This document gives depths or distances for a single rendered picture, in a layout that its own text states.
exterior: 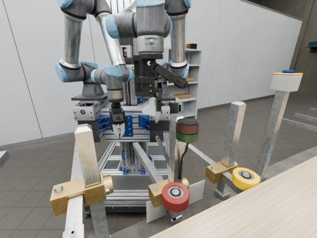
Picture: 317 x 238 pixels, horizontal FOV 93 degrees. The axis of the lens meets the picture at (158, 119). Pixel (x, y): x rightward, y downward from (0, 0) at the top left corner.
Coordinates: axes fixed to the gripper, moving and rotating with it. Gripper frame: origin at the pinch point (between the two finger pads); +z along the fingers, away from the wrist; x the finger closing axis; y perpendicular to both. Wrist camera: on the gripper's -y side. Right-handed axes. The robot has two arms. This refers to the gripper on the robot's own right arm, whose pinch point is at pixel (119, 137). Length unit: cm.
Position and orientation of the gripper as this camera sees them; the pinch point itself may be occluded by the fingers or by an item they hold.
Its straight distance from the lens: 81.7
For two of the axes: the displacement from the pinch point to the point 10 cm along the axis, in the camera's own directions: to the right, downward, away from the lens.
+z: -0.1, 9.4, 3.4
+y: -3.6, -3.2, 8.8
